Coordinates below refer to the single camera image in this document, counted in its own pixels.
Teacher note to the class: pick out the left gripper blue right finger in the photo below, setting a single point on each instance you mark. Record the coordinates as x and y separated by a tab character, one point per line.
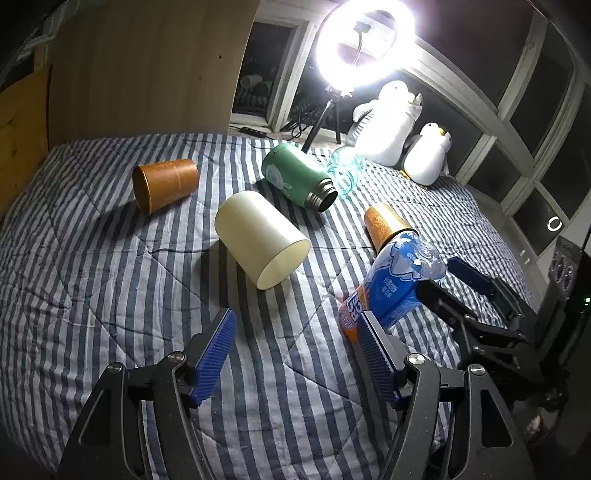
384	355

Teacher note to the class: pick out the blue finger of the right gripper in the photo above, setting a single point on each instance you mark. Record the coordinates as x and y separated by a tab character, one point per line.
440	302
503	298

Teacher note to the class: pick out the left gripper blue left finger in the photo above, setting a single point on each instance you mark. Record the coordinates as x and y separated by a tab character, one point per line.
206	353

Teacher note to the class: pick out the blue orange soda bottle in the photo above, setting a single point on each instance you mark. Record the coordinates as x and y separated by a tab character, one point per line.
388	291

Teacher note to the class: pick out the brown paper cup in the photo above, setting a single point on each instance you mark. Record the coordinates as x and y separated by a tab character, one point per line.
383	223
160	184

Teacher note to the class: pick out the cream white cup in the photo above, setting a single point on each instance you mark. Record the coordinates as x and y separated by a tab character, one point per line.
260	238

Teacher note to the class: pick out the small penguin plush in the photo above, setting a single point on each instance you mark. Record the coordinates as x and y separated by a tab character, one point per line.
425	159

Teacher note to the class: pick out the striped blue white quilt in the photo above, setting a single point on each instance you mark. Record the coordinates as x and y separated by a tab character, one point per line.
88	279

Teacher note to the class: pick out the clear plastic water bottle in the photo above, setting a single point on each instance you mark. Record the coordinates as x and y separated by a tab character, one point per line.
346	167

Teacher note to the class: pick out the large penguin plush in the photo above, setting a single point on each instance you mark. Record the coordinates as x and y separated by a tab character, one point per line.
381	127

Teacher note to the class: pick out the green thermos bottle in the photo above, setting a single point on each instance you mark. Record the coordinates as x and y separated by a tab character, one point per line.
300	177

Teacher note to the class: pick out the black tripod stand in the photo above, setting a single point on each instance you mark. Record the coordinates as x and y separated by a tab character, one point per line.
309	113

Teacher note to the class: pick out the black power strip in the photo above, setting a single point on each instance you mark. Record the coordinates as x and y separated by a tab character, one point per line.
252	132

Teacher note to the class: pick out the pale wooden panel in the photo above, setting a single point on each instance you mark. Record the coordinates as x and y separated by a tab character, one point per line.
127	68

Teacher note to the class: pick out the orange wooden plank board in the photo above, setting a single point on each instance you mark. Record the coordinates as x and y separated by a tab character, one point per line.
23	134

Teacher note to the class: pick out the white window frame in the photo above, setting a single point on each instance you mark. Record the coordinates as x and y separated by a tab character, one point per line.
496	74

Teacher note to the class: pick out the white ring light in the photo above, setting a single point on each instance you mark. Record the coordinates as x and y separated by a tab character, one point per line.
363	42

